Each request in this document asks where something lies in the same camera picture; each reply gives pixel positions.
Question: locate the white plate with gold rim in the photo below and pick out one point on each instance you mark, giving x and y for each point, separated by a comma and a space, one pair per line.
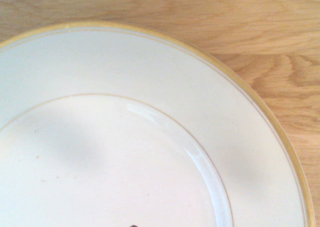
105, 142

